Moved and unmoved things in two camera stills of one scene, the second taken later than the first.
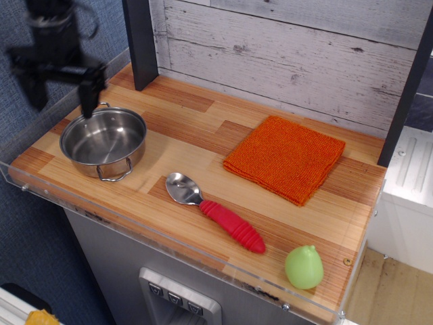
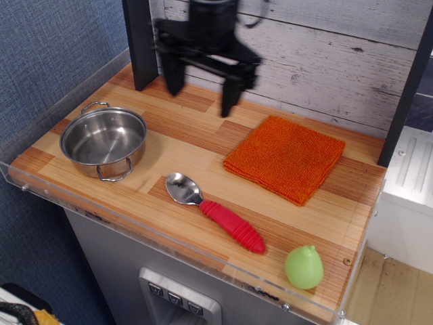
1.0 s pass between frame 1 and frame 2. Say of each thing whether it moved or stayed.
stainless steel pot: stayed
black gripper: moved
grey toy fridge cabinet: stayed
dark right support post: stayed
